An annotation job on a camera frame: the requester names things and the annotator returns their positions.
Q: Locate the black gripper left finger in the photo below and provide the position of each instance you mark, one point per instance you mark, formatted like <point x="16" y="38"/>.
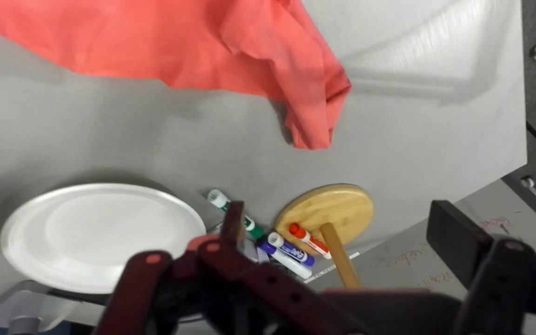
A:
<point x="219" y="285"/>

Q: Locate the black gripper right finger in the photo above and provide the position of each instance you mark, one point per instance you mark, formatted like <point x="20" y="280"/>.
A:
<point x="503" y="285"/>

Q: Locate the orange printed sweatshirt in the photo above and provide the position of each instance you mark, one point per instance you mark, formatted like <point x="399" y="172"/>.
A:
<point x="157" y="38"/>

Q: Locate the blue labelled marker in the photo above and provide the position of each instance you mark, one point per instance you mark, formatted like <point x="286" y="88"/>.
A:
<point x="293" y="254"/>

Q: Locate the green capped marker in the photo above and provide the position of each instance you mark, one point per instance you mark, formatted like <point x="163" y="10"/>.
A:
<point x="219" y="200"/>

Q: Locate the red capped marker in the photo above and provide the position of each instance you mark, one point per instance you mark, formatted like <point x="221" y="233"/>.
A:
<point x="308" y="241"/>

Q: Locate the white plate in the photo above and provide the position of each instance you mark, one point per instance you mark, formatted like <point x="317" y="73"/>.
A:
<point x="94" y="239"/>

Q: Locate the wooden mug tree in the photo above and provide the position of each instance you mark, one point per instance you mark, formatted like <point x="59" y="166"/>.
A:
<point x="336" y="207"/>

